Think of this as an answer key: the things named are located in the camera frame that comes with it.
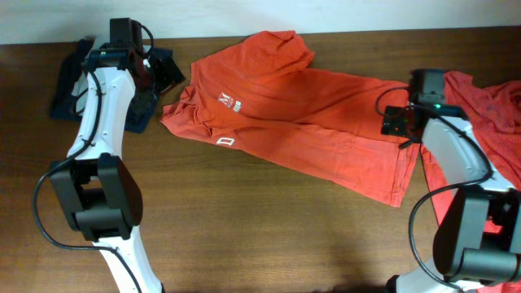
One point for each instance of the pink red t-shirt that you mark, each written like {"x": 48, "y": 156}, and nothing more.
{"x": 494, "y": 112}

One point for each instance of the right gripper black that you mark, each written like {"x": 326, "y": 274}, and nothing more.
{"x": 394, "y": 120}

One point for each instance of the dark navy folded garment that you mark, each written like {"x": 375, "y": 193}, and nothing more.
{"x": 67, "y": 107}

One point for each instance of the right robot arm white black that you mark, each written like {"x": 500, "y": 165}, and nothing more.
{"x": 477, "y": 243}

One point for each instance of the grey folded garment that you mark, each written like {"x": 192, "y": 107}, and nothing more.
{"x": 84, "y": 47}

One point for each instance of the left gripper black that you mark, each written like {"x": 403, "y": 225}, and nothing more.
{"x": 166, "y": 79}

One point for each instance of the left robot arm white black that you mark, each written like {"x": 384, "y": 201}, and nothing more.
{"x": 97, "y": 194}

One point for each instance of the orange printed t-shirt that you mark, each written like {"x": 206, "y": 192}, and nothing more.
{"x": 262, "y": 96}

